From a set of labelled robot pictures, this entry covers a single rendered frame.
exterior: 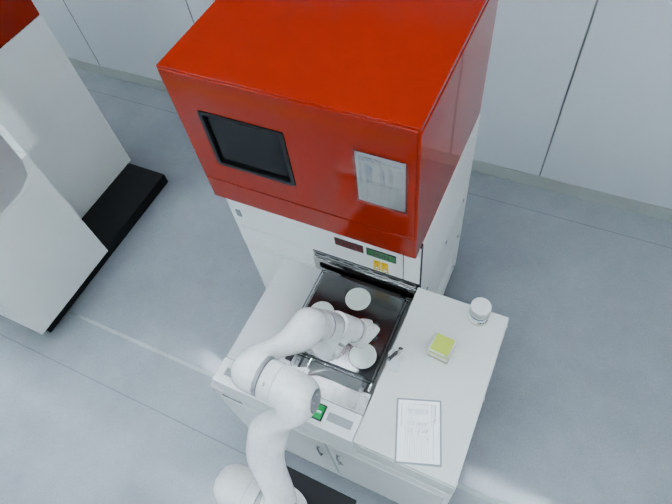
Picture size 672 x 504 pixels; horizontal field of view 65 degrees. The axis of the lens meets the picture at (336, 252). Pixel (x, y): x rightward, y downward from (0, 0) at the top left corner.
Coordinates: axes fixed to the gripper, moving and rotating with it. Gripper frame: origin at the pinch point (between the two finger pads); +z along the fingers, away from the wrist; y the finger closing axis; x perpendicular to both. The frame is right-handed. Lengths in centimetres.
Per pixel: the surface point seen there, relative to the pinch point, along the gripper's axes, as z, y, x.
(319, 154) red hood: -53, 35, 30
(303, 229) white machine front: -7.1, 9.8, 47.3
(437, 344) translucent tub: 2.8, 14.2, -18.0
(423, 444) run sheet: -1.8, -11.2, -38.2
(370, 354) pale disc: 7.8, -6.5, -1.5
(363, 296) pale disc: 13.5, 5.7, 18.8
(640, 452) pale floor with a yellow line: 126, 34, -91
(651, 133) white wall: 116, 160, 7
